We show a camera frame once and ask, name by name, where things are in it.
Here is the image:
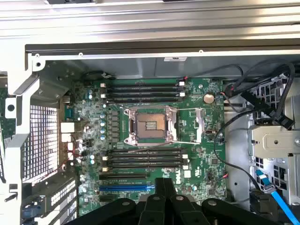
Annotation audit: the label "green Dell motherboard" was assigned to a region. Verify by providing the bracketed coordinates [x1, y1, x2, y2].
[72, 78, 227, 216]

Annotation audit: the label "long black expansion slot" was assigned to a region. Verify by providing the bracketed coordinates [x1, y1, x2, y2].
[98, 173, 148, 181]

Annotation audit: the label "green graphics card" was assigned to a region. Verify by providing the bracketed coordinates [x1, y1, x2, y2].
[0, 88, 9, 141]

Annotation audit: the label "blue expansion slot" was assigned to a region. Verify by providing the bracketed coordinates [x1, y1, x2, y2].
[98, 184, 156, 192]

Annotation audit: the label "blue SATA wire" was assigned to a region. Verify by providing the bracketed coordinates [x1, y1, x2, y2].
[255, 169, 296, 225]

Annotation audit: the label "blue card retention clip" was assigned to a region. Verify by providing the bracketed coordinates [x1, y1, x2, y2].
[21, 203, 38, 220]

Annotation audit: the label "thick black power wire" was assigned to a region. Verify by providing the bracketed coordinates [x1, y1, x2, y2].
[234, 61, 296, 131]

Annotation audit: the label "white case label sticker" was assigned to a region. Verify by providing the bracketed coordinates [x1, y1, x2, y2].
[163, 56, 188, 62]

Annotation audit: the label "long black wire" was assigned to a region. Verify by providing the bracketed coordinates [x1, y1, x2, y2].
[213, 109, 261, 190]

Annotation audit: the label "short black looped wire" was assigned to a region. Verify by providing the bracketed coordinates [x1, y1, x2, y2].
[82, 70, 115, 82]

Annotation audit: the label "black fan shroud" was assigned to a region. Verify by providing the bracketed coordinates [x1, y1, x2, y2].
[249, 188, 282, 223]

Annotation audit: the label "thin black looped wire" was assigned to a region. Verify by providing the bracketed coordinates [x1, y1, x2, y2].
[184, 63, 244, 80]

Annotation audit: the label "red black twisted wire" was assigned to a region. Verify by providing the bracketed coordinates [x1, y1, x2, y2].
[44, 135, 82, 181]

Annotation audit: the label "black RAM slot white latches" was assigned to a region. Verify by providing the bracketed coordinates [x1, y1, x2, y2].
[100, 91, 187, 98]
[102, 153, 189, 161]
[100, 81, 186, 89]
[102, 163, 190, 171]

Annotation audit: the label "CPU socket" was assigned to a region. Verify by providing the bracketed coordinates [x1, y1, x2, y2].
[123, 105, 178, 147]

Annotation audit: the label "silver disk bay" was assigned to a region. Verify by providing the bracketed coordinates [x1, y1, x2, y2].
[247, 75, 300, 211]

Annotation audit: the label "open PC case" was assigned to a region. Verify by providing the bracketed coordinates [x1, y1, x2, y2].
[0, 43, 300, 225]

